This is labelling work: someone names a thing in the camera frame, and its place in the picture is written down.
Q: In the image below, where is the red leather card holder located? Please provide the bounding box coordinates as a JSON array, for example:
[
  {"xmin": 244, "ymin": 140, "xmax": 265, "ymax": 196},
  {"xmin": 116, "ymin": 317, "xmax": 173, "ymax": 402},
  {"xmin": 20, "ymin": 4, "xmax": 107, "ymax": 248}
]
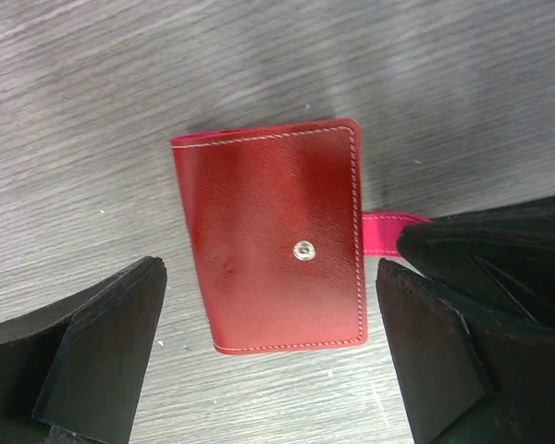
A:
[{"xmin": 171, "ymin": 118, "xmax": 420, "ymax": 355}]

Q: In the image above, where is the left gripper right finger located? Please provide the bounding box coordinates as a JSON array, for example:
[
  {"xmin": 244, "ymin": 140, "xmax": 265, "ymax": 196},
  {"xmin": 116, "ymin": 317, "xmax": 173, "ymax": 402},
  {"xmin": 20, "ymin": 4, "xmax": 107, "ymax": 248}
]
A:
[{"xmin": 376, "ymin": 259, "xmax": 555, "ymax": 443}]

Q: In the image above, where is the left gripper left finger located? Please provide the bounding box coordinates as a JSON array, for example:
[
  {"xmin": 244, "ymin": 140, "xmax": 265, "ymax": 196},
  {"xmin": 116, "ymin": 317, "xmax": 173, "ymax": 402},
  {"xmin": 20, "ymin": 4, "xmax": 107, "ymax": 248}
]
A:
[{"xmin": 0, "ymin": 256, "xmax": 167, "ymax": 443}]

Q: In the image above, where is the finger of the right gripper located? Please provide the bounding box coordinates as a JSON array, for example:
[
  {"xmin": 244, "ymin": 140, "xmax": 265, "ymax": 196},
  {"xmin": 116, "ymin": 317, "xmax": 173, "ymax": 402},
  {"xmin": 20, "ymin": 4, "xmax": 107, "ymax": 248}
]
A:
[{"xmin": 397, "ymin": 196, "xmax": 555, "ymax": 328}]

